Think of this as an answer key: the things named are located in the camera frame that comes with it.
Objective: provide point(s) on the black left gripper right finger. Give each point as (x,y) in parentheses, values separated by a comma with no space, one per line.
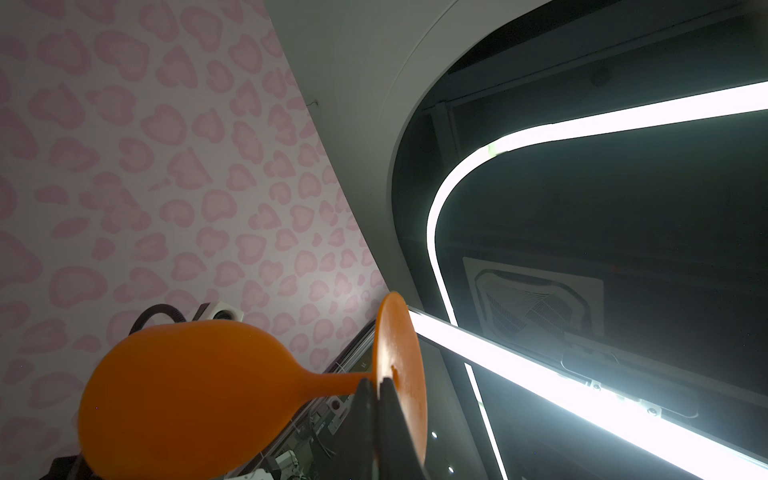
(397,457)

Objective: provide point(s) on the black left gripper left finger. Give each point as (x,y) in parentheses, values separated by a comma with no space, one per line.
(354,458)

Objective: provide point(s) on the orange wine glass back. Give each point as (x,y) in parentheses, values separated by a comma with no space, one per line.
(195,400)

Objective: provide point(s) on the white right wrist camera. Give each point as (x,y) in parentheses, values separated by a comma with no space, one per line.
(218,310)

